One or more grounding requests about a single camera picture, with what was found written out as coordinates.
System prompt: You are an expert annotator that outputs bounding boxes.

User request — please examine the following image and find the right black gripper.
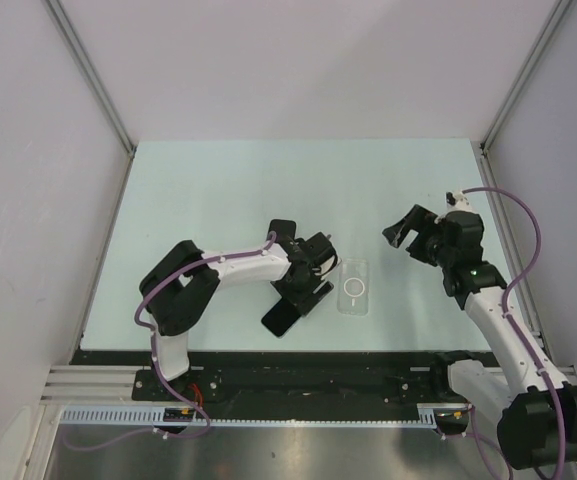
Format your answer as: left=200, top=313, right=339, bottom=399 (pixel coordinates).
left=381, top=205, right=454, bottom=268

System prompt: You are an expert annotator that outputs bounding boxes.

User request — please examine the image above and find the black smartphone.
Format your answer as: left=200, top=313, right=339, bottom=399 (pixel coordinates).
left=261, top=299, right=301, bottom=338

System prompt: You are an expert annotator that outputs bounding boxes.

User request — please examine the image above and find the clear phone case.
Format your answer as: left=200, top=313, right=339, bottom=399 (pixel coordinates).
left=337, top=259, right=370, bottom=316

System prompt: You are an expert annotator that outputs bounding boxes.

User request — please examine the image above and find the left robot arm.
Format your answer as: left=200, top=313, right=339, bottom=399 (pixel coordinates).
left=134, top=230, right=340, bottom=400

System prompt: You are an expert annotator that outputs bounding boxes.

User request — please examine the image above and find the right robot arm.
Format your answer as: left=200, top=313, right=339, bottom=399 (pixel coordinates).
left=382, top=200, right=577, bottom=471

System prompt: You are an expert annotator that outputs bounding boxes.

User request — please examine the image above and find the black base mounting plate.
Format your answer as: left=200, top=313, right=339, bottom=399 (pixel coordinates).
left=69, top=349, right=551, bottom=421

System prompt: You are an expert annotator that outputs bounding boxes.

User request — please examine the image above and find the right aluminium side rail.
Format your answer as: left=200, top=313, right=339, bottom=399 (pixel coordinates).
left=472, top=142, right=546, bottom=347

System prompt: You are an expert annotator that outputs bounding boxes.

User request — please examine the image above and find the front aluminium frame rail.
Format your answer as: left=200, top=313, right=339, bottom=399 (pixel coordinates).
left=40, top=365, right=577, bottom=404

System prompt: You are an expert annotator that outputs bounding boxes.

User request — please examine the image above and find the white slotted cable duct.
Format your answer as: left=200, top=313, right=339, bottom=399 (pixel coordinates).
left=60, top=404, right=470, bottom=429

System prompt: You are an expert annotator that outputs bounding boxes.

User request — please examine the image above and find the right aluminium frame post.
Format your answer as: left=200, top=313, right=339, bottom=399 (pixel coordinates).
left=479, top=0, right=577, bottom=156

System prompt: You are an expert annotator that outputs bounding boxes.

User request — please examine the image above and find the aluminium frame post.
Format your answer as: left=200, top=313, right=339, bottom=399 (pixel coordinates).
left=479, top=0, right=577, bottom=156
left=41, top=0, right=136, bottom=158

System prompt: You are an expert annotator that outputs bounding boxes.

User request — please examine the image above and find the left aluminium frame post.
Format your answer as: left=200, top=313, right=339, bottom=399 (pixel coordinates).
left=41, top=0, right=136, bottom=158

